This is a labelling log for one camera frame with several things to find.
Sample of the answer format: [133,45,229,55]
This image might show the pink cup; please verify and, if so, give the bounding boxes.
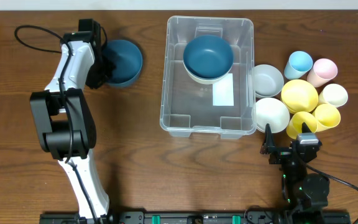
[306,58,338,88]

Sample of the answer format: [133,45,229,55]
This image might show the yellow small bowl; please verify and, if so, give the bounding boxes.
[280,80,319,114]

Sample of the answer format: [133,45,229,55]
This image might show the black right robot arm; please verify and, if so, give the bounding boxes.
[260,123,329,224]

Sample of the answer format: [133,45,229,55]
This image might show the yellow cup right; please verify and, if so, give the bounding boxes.
[313,104,341,132]

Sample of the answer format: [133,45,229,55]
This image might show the yellow cup front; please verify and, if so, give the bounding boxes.
[286,111,318,139]

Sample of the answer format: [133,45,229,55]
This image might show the grey small bowl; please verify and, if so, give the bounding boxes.
[253,64,284,98]

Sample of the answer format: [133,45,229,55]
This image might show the dark blue bowl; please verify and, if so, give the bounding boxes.
[183,35,234,80]
[103,40,143,88]

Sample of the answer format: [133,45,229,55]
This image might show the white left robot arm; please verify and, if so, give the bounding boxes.
[30,40,111,223]

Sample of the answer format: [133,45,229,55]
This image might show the cream beige bowl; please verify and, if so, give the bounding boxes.
[184,65,232,85]

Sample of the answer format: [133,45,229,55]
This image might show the white small bowl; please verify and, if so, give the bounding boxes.
[255,98,290,133]

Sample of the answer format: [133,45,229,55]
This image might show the yellow cup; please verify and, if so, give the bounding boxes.
[286,111,318,139]
[313,104,341,132]

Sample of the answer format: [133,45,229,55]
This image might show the clear plastic storage container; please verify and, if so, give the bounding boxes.
[160,16,256,139]

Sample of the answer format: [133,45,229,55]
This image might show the white label in container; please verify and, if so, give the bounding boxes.
[213,73,234,106]

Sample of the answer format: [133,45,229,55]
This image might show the light blue cup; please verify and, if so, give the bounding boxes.
[284,51,313,80]

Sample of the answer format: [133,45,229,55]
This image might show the cream white cup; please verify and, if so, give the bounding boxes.
[318,83,348,108]

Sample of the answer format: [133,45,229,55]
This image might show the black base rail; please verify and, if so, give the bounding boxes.
[39,210,352,224]

